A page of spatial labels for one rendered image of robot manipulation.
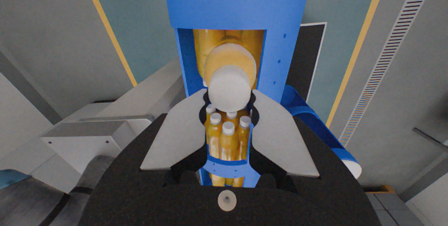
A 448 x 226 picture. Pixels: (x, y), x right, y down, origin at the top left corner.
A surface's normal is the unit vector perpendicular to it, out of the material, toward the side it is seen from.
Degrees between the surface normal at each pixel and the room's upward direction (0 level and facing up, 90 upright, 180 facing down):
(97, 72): 0
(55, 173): 90
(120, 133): 90
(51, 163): 90
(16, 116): 90
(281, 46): 35
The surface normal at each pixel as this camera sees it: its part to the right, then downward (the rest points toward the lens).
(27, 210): 0.88, -0.40
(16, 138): 0.99, -0.06
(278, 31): 0.44, 0.47
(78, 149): -0.06, 0.52
